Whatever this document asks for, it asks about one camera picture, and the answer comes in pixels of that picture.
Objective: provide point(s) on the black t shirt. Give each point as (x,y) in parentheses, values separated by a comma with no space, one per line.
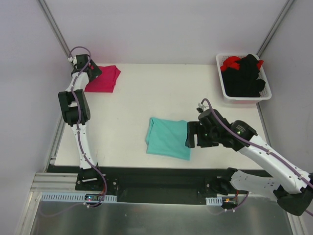
(242,83)

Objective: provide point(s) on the aluminium frame post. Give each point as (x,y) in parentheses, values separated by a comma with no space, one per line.
(287,7)
(54,26)

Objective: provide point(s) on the pink t shirt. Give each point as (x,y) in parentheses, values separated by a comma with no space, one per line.
(105,83)

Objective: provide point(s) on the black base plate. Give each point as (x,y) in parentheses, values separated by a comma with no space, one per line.
(152,185)

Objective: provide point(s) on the right grey cable duct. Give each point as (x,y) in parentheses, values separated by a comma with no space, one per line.
(214,201)

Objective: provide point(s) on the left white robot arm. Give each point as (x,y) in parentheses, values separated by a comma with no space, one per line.
(76,114)

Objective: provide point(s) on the teal t shirt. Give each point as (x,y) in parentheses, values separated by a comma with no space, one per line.
(167,138)

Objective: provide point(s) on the red t shirt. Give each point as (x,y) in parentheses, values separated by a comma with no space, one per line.
(247,63)

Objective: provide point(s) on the left grey cable duct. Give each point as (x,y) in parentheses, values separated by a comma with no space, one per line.
(70,197)

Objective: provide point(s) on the grey cable duct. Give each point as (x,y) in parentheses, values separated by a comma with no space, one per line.
(70,197)
(214,201)

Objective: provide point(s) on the right aluminium frame post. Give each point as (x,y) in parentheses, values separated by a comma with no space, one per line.
(287,7)

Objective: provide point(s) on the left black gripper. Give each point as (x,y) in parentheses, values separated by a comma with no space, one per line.
(95,70)

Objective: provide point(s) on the aluminium front rail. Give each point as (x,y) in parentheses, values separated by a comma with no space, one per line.
(54,182)

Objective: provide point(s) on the white plastic basket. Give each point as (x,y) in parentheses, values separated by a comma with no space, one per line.
(265,94)

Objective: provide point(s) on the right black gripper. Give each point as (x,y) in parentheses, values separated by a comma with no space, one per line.
(191,133)

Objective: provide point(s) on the left aluminium frame post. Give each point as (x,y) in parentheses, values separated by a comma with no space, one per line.
(54,26)

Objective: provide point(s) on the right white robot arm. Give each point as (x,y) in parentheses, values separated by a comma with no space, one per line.
(288,185)

